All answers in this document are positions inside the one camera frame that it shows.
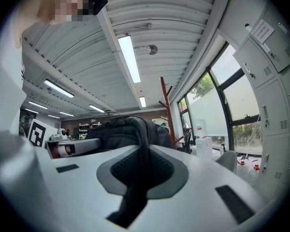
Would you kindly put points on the person's white shirt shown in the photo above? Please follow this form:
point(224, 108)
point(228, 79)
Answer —
point(4, 86)

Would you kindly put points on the grey metal lockers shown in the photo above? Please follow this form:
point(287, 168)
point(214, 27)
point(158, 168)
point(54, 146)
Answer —
point(275, 100)

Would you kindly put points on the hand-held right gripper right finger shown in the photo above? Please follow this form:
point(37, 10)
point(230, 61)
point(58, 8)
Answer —
point(203, 202)

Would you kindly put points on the black window frame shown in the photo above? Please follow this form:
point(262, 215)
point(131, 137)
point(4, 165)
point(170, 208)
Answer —
point(223, 98)

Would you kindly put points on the white shelf desk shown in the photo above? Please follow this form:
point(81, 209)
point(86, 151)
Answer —
point(85, 129)

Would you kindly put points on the black backpack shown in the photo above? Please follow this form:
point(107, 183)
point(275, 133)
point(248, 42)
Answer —
point(125, 129)

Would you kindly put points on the round ceiling sensor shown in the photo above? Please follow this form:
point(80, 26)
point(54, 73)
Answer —
point(152, 49)

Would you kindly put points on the red-brown wooden coat rack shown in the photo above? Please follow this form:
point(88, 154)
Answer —
point(169, 110)

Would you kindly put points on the white wall camera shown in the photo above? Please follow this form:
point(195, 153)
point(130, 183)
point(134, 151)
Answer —
point(248, 27)

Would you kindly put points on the person's head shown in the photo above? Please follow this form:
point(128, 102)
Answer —
point(60, 1)

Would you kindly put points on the ceiling strip lights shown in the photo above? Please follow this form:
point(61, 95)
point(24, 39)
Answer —
point(130, 59)

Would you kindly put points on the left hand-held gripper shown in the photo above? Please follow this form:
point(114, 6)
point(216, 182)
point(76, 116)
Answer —
point(82, 145)

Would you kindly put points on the grey shell chair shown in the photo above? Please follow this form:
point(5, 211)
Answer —
point(227, 161)

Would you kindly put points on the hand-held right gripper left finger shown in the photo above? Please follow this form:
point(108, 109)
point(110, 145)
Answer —
point(62, 197)

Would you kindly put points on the white paper notice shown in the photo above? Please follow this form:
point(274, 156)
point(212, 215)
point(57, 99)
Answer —
point(262, 30)

